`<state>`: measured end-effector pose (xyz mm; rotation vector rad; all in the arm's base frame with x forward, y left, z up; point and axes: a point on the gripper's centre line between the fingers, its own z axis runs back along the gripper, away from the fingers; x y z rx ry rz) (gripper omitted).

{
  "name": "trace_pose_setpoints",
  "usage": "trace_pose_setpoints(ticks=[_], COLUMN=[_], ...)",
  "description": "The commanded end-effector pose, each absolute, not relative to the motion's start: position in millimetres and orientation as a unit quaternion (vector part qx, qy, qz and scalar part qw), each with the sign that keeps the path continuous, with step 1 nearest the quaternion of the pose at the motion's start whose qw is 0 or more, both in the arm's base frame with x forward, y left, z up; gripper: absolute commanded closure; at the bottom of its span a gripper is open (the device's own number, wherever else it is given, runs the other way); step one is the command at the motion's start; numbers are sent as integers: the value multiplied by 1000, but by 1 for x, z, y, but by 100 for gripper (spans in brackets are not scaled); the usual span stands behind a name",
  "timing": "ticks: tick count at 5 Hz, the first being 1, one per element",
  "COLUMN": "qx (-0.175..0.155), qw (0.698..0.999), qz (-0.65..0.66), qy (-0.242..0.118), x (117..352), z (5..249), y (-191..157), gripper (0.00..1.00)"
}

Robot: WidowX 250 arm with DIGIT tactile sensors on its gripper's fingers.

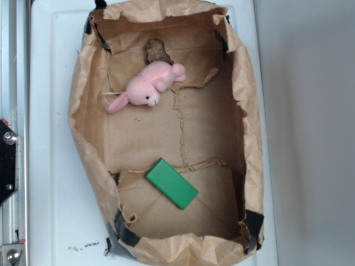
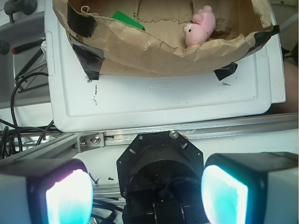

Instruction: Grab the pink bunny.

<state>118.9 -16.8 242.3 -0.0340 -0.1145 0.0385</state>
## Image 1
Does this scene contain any metal corner bracket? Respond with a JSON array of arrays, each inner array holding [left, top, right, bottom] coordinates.
[[1, 243, 23, 266]]

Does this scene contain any aluminium frame rail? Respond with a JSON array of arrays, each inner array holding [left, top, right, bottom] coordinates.
[[1, 1, 31, 265]]

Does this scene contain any black mounting bracket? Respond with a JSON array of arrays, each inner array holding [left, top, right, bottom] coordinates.
[[0, 120, 18, 206]]

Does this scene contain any pink plush bunny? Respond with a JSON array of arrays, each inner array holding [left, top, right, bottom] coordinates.
[[105, 61, 186, 113]]

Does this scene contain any green rectangular block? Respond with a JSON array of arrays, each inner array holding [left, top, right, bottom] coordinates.
[[144, 158, 199, 209]]

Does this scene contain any brown rock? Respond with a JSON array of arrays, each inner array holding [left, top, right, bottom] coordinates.
[[145, 38, 174, 65]]

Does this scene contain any brown paper bag tray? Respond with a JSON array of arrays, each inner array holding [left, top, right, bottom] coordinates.
[[69, 1, 264, 265]]

